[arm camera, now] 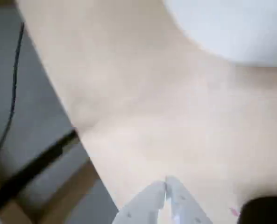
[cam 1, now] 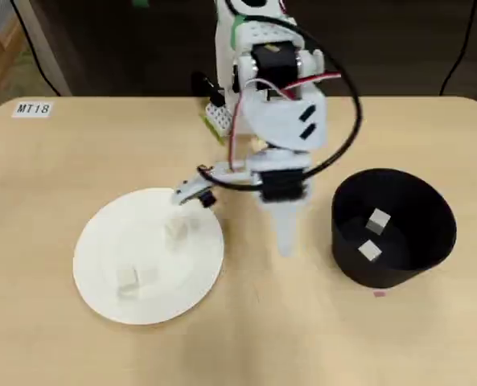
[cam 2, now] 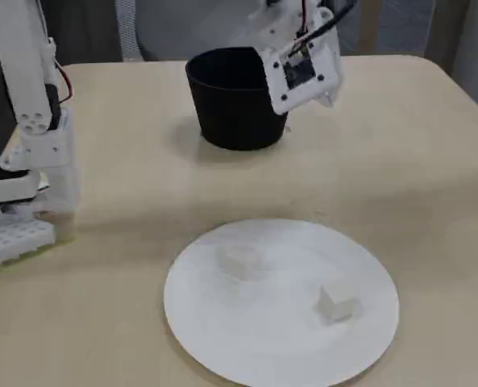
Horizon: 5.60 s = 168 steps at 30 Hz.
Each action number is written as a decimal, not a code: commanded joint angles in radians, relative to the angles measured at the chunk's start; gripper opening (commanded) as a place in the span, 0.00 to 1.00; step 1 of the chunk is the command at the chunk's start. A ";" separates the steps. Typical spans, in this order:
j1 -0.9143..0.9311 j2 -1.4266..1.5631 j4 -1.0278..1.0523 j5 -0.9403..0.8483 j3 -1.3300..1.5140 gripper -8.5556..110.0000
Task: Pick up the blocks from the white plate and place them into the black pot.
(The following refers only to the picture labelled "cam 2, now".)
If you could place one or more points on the white green office chair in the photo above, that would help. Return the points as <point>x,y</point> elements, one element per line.
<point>182,28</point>

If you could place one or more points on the white block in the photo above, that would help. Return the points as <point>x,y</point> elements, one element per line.
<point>240,264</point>
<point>337,306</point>

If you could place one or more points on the white plate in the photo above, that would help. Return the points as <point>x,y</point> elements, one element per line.
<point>283,342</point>

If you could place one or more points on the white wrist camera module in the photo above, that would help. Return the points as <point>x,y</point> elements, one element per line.
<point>299,74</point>

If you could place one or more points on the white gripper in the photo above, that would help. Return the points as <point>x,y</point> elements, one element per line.
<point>330,93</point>

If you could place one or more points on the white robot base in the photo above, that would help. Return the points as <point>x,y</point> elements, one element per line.
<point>57,181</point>

